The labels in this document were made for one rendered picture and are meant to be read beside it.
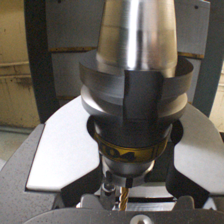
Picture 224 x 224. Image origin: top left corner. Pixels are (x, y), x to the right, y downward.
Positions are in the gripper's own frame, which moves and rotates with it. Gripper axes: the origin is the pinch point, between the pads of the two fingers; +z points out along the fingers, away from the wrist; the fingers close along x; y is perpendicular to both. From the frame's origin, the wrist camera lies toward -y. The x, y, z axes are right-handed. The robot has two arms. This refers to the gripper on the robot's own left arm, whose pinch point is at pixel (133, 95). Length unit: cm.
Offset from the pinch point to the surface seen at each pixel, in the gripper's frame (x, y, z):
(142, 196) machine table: 6.7, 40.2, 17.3
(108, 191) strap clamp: -2.7, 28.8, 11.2
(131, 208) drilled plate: 2.7, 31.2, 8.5
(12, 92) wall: -71, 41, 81
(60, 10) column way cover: -19.2, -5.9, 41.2
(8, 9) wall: -65, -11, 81
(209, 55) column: 28, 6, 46
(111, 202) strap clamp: -1.7, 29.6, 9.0
